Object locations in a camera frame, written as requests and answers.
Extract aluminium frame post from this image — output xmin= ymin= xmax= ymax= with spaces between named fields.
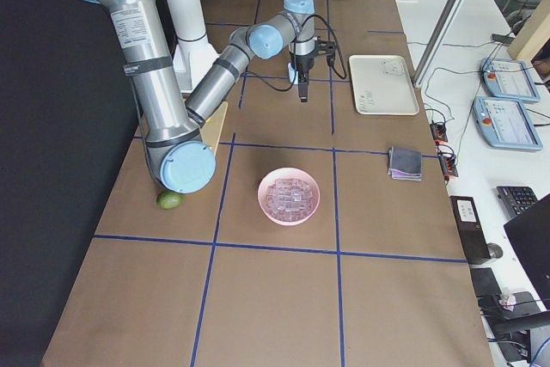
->
xmin=412 ymin=0 xmax=465 ymax=88

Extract green avocado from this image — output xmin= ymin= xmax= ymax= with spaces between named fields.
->
xmin=156 ymin=190 xmax=184 ymax=210

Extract computer mouse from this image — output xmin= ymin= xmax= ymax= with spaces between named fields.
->
xmin=486 ymin=242 xmax=504 ymax=260

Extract ice cubes in bowl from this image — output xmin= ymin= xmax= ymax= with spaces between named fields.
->
xmin=266 ymin=179 xmax=314 ymax=222

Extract pink bowl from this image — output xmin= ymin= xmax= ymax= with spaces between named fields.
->
xmin=257 ymin=168 xmax=320 ymax=226

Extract orange black connector block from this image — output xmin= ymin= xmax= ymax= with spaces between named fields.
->
xmin=430 ymin=121 xmax=448 ymax=144

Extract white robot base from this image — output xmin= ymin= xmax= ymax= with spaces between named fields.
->
xmin=167 ymin=0 xmax=218 ymax=94

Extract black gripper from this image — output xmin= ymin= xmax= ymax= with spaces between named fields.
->
xmin=289 ymin=36 xmax=337 ymax=103

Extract black laptop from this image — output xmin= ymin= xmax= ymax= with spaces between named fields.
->
xmin=504 ymin=195 xmax=550 ymax=308

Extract light blue cup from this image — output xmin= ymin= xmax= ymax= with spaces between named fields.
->
xmin=287 ymin=63 xmax=299 ymax=85

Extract wooden cutting board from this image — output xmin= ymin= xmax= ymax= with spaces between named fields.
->
xmin=192 ymin=101 xmax=228 ymax=155

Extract black box with label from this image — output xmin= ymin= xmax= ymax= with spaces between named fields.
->
xmin=449 ymin=196 xmax=491 ymax=265

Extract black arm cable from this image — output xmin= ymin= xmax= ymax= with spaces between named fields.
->
xmin=244 ymin=13 xmax=348 ymax=93

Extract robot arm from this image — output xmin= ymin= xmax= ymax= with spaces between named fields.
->
xmin=83 ymin=0 xmax=323 ymax=194

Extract far teach pendant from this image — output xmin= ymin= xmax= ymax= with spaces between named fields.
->
xmin=480 ymin=58 xmax=541 ymax=103

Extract black keyboard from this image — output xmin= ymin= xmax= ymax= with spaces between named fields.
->
xmin=496 ymin=186 xmax=538 ymax=217

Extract teach pendant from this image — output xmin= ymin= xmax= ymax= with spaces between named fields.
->
xmin=473 ymin=97 xmax=543 ymax=151
xmin=480 ymin=58 xmax=541 ymax=103

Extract grey folded cloth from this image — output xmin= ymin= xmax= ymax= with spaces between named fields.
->
xmin=388 ymin=146 xmax=422 ymax=181

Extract cream bear tray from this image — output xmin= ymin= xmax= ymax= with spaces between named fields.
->
xmin=349 ymin=55 xmax=419 ymax=116

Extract near teach pendant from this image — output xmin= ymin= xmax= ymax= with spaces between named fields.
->
xmin=473 ymin=97 xmax=543 ymax=151

